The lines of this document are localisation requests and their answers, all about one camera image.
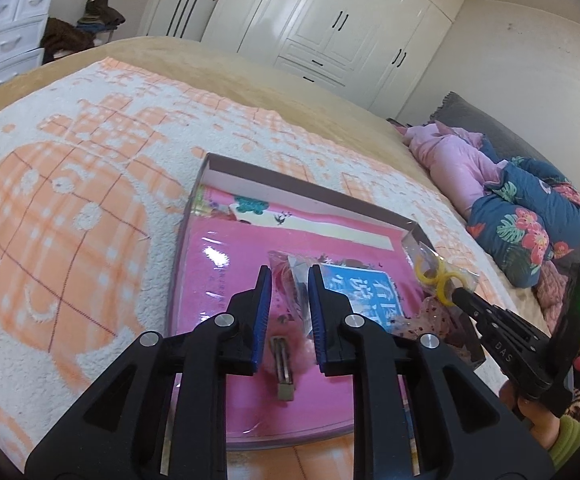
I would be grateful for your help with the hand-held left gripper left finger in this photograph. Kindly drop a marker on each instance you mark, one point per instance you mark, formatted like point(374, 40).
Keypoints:
point(262, 320)

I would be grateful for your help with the pink book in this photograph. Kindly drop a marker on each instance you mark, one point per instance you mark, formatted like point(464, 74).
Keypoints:
point(219, 310)

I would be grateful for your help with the brown jacket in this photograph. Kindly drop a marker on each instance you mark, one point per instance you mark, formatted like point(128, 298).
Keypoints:
point(67, 37)

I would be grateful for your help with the person's right hand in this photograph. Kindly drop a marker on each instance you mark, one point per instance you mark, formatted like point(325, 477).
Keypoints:
point(532, 420)

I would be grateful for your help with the polka-dot bow scrunchie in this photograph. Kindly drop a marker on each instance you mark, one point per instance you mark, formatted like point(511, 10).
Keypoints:
point(420, 322)

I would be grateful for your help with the person's right forearm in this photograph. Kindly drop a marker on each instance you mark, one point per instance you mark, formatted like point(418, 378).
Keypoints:
point(567, 440)

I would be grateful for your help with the dark folded clothes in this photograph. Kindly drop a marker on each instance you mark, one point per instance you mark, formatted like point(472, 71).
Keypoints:
point(100, 10)

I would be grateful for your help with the yellow hoop earrings packet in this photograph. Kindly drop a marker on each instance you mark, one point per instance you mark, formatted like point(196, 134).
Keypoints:
point(427, 272)

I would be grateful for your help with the pink quilt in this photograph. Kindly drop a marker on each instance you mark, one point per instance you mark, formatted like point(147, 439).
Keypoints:
point(450, 170)

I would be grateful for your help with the beige bedspread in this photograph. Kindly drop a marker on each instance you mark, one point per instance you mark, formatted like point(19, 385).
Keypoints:
point(270, 85)

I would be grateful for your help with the white wardrobe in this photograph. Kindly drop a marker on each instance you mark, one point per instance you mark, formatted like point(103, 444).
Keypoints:
point(320, 20)

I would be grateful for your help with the white plastic drawer unit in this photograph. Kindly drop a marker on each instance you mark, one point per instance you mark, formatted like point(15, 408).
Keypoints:
point(4, 35)

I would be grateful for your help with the shallow cardboard box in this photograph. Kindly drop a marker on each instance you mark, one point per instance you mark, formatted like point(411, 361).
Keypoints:
point(229, 172)

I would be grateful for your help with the pink pompom hair clip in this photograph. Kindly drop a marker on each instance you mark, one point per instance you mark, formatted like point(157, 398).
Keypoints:
point(292, 347)

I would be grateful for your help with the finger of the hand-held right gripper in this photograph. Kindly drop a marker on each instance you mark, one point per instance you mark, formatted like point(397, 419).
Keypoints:
point(515, 367)
point(505, 332)

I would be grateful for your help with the orange patterned fleece blanket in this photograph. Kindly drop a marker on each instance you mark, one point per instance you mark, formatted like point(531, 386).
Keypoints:
point(69, 235)

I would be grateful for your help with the pink knitted cloth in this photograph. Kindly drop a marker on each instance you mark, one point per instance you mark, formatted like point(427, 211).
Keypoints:
point(550, 282)

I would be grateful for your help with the white door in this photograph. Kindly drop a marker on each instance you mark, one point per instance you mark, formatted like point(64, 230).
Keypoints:
point(159, 5)

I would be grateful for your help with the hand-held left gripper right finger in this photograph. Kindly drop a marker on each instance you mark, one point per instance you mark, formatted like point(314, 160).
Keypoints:
point(315, 310)

